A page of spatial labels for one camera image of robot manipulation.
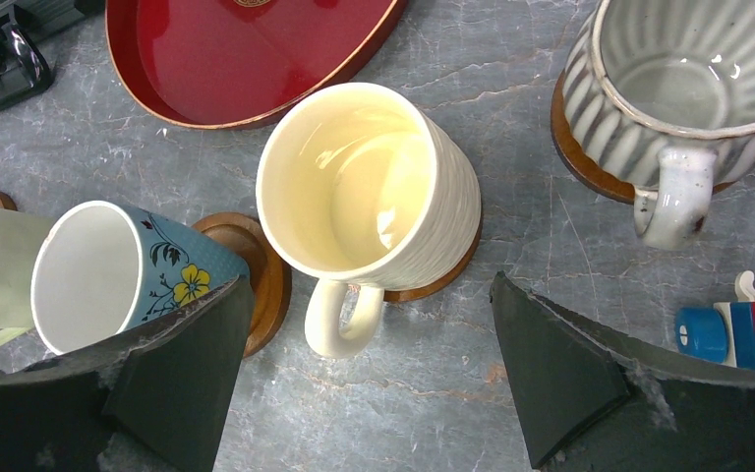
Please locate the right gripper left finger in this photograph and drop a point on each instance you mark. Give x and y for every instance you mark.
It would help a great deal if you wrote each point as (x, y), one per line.
(152, 397)

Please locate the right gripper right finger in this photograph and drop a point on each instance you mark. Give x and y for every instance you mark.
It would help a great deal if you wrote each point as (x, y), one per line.
(591, 398)

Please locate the blue handled white mug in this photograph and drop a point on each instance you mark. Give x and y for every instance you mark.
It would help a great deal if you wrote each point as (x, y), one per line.
(105, 268)

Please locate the wooden coaster two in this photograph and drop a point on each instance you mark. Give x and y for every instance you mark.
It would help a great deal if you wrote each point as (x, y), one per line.
(270, 276)

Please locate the wooden coaster four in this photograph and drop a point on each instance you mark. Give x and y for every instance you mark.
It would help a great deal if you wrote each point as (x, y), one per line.
(583, 167)

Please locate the cream ribbed mug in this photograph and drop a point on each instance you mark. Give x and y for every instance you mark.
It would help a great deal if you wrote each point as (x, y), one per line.
(359, 189)

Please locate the grey striped cup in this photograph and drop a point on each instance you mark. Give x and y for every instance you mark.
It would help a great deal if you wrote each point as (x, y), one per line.
(661, 95)

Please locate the red round tray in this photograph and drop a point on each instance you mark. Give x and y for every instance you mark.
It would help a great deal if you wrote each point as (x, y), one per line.
(240, 64)

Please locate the red blue toy truck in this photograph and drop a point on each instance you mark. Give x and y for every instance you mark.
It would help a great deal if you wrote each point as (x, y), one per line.
(723, 334)

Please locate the black foam-lined case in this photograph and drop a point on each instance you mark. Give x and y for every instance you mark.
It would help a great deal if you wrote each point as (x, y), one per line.
(24, 72)

